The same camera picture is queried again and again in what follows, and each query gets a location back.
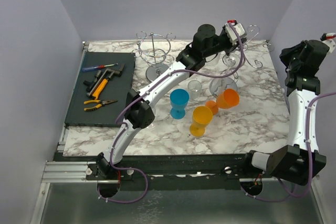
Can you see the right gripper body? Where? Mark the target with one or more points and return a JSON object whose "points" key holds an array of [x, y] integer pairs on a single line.
{"points": [[290, 59]]}

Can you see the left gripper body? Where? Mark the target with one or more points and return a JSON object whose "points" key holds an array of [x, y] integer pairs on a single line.
{"points": [[226, 45]]}

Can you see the tall clear flute glass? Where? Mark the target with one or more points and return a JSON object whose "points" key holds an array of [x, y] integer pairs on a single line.
{"points": [[229, 62]]}

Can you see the small clear wine glass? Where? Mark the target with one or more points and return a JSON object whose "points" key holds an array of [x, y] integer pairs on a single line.
{"points": [[213, 60]]}

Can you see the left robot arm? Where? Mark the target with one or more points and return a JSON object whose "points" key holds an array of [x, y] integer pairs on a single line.
{"points": [[138, 112]]}

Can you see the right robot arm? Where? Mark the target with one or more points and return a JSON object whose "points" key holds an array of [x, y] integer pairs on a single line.
{"points": [[299, 160]]}

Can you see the scrolled chrome glass rack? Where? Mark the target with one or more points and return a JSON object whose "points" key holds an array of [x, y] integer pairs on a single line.
{"points": [[217, 86]]}

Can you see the short ribbed clear glass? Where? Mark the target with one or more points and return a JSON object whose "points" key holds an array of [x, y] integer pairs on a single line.
{"points": [[194, 89]]}

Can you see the round chrome glass rack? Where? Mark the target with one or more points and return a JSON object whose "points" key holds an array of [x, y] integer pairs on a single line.
{"points": [[153, 49]]}

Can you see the clear stemmed wine glass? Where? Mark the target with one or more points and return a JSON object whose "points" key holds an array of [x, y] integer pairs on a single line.
{"points": [[151, 126]]}

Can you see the orange plastic goblet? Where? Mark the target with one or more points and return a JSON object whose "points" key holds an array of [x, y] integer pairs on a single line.
{"points": [[226, 100]]}

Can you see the blue plastic goblet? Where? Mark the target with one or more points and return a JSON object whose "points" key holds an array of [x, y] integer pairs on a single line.
{"points": [[179, 99]]}

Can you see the yellow plastic goblet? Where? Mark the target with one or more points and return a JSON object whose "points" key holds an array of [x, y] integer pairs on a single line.
{"points": [[201, 118]]}

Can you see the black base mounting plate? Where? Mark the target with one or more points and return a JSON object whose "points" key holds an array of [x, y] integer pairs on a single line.
{"points": [[172, 172]]}

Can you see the black orange hammer tool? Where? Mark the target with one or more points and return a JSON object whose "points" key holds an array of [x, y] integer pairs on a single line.
{"points": [[103, 80]]}

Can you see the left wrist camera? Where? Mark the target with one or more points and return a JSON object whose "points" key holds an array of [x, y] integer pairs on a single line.
{"points": [[234, 31]]}

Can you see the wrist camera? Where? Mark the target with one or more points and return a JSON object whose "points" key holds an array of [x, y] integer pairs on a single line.
{"points": [[234, 31], [329, 40]]}

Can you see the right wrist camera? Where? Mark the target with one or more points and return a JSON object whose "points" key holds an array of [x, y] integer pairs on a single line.
{"points": [[329, 40]]}

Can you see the yellow handled pliers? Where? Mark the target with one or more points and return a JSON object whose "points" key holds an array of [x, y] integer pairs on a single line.
{"points": [[98, 104]]}

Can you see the blue handled screwdriver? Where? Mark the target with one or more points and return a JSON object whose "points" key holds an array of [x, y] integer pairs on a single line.
{"points": [[97, 67]]}

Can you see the aluminium rail frame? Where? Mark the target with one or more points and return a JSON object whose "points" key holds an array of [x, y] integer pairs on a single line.
{"points": [[68, 171]]}

